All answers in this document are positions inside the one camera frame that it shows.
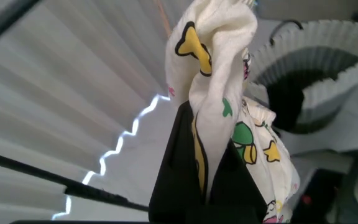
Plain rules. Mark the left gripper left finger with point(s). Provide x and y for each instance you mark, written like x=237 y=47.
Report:
x=176 y=180

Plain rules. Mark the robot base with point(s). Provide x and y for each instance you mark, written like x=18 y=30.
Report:
x=319 y=193

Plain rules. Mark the cream printed garment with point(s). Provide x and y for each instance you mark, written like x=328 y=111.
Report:
x=222 y=62

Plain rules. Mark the white curtain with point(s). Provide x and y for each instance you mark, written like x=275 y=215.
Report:
x=73 y=77

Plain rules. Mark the white laundry basket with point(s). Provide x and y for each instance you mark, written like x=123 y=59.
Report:
x=322 y=34

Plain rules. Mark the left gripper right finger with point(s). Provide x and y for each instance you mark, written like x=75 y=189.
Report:
x=238 y=193

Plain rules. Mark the black clothes rack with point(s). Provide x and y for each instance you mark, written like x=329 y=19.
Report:
x=26 y=169

